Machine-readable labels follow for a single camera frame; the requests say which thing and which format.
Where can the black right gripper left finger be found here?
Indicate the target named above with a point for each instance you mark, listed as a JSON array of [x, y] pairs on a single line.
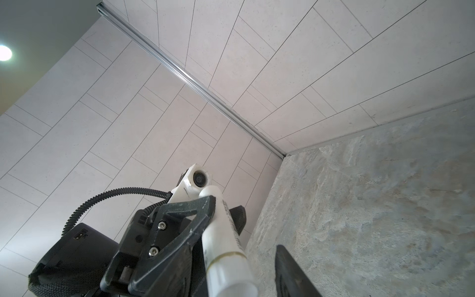
[[174, 280]]

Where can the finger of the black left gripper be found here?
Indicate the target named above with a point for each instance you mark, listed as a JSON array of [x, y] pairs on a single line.
[[239, 217], [186, 222]]

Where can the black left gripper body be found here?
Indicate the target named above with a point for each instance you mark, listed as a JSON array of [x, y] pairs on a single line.
[[141, 257]]

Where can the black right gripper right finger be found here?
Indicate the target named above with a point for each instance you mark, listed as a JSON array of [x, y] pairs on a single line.
[[290, 279]]

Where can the white glue stick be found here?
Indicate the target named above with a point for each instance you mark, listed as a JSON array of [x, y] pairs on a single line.
[[228, 273]]

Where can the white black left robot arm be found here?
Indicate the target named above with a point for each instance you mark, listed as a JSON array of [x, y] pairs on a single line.
[[76, 264]]

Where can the metal corner profile left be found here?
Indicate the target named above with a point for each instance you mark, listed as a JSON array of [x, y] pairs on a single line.
[[111, 16]]

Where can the round ceiling light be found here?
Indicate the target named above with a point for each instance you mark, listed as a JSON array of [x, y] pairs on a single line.
[[5, 53]]

